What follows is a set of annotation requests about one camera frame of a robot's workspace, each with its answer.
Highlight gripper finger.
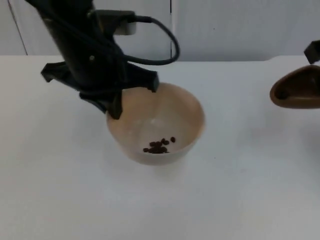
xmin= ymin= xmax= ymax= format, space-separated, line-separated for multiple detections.
xmin=109 ymin=90 xmax=124 ymax=121
xmin=79 ymin=92 xmax=112 ymax=115

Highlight pale wooden bowl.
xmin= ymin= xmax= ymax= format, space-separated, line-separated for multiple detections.
xmin=105 ymin=82 xmax=207 ymax=167

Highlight coffee beans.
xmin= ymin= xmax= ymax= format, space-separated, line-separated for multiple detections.
xmin=142 ymin=136 xmax=177 ymax=155

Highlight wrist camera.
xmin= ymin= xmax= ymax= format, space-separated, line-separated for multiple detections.
xmin=86 ymin=9 xmax=138 ymax=36

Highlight black cable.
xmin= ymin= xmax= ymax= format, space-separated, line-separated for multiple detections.
xmin=122 ymin=14 xmax=181 ymax=66

